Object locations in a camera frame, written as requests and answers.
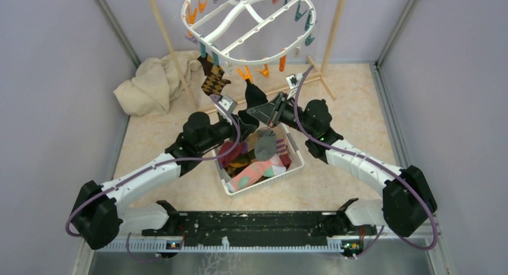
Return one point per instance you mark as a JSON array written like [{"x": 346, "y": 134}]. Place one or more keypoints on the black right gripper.
[{"x": 271, "y": 112}]

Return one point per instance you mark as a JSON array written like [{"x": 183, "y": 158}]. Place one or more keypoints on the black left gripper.
[{"x": 232, "y": 126}]

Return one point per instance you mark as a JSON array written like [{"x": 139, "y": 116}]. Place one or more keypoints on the maroon purple sock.
[{"x": 237, "y": 159}]

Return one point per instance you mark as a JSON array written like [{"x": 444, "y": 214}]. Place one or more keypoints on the striped beige maroon sock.
[{"x": 282, "y": 146}]

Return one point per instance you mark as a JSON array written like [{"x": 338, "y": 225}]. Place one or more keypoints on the grey sock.
[{"x": 266, "y": 145}]

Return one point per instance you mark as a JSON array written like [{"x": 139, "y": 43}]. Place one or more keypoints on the black sock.
[{"x": 254, "y": 97}]

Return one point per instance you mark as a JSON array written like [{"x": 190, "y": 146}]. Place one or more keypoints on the pink sock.
[{"x": 255, "y": 171}]

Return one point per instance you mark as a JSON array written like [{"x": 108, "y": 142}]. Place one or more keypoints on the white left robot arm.
[{"x": 101, "y": 212}]

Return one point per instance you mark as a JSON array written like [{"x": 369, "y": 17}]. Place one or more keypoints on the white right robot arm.
[{"x": 406, "y": 199}]

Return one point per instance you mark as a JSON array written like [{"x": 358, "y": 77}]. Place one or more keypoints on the white oval clip hanger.
[{"x": 249, "y": 32}]

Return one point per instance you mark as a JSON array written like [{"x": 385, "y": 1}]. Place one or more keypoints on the white plastic basket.
[{"x": 251, "y": 141}]

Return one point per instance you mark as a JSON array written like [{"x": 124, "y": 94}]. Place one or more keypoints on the thin brown argyle sock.
[{"x": 214, "y": 81}]

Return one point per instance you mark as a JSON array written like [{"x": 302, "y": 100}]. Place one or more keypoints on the beige crumpled cloth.
[{"x": 153, "y": 88}]

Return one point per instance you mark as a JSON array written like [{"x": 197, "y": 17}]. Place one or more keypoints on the orange clothes clip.
[{"x": 244, "y": 72}]

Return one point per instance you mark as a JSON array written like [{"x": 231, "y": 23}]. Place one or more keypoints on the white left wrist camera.
[{"x": 226, "y": 104}]

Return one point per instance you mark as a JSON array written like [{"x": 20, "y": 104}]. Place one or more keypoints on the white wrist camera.
[
  {"x": 294, "y": 82},
  {"x": 226, "y": 104}
]

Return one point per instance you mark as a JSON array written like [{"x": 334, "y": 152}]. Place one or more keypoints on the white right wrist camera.
[{"x": 294, "y": 82}]

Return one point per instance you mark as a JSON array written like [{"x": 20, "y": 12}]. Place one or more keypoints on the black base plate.
[{"x": 259, "y": 229}]

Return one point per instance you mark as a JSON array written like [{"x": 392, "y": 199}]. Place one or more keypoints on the aluminium front rail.
[{"x": 347, "y": 246}]

